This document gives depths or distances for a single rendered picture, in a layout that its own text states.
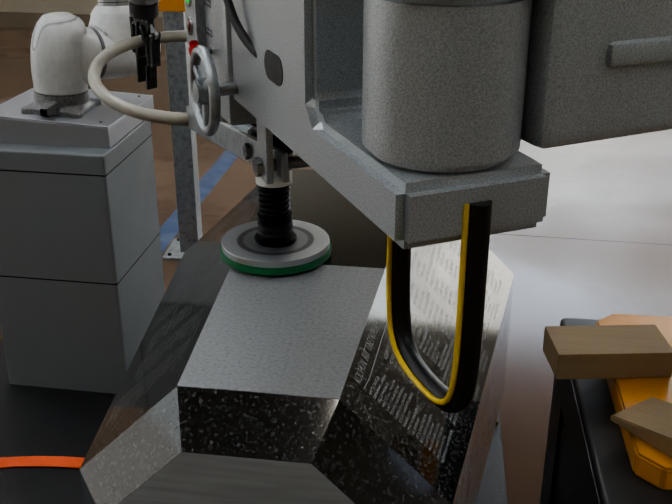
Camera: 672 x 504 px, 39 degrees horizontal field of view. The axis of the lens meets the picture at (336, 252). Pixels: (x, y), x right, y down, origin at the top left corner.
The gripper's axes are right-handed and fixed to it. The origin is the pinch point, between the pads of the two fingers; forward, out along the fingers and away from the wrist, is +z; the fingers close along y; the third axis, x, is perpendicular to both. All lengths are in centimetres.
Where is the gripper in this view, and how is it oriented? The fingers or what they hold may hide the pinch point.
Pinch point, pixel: (146, 73)
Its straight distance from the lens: 264.8
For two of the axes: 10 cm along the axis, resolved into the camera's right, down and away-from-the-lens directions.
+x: 8.0, -3.0, 5.2
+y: 5.9, 5.0, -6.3
